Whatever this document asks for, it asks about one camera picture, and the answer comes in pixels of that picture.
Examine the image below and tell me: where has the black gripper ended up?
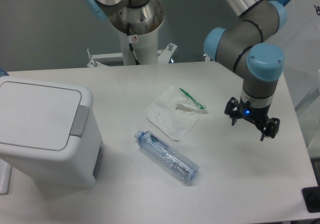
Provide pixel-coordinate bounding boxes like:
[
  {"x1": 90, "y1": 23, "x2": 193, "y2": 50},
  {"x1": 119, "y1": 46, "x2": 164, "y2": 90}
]
[{"x1": 224, "y1": 97, "x2": 280, "y2": 141}]

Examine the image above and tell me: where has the white push-lid trash can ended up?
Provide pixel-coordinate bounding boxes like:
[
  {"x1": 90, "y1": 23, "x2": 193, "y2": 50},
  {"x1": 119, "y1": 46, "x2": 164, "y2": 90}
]
[{"x1": 0, "y1": 76, "x2": 104, "y2": 187}]

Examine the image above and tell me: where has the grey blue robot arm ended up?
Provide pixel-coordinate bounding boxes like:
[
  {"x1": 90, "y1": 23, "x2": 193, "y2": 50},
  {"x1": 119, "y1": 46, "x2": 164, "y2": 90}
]
[{"x1": 84, "y1": 0, "x2": 288, "y2": 138}]

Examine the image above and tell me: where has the white green plastic wrapper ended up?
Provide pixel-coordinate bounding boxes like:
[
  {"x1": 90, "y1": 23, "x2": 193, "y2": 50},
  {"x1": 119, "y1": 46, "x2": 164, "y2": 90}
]
[{"x1": 144, "y1": 86, "x2": 207, "y2": 141}]

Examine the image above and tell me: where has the white cabinet at right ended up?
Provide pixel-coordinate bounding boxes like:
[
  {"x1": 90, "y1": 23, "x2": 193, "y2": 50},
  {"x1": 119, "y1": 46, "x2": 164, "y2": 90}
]
[{"x1": 267, "y1": 0, "x2": 320, "y2": 157}]

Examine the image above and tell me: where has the black device at corner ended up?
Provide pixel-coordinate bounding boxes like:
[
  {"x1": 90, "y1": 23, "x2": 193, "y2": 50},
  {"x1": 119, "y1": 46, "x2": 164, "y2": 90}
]
[{"x1": 302, "y1": 186, "x2": 320, "y2": 213}]

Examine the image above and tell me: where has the clear plastic water bottle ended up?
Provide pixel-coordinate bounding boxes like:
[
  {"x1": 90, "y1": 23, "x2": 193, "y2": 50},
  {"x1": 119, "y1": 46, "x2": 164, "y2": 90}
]
[{"x1": 134, "y1": 130, "x2": 200, "y2": 186}]

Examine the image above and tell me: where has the white pedestal base frame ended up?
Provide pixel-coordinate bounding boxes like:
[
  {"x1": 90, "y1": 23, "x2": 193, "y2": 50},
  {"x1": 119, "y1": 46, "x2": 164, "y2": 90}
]
[{"x1": 87, "y1": 43, "x2": 177, "y2": 68}]

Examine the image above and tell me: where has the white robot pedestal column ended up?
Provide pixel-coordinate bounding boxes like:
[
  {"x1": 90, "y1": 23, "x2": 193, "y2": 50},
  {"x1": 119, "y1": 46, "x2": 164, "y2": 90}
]
[{"x1": 109, "y1": 0, "x2": 166, "y2": 66}]

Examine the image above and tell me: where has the black pedestal cable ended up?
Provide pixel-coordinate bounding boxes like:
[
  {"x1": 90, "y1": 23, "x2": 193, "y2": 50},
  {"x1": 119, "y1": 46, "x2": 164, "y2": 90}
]
[{"x1": 126, "y1": 23, "x2": 140, "y2": 66}]

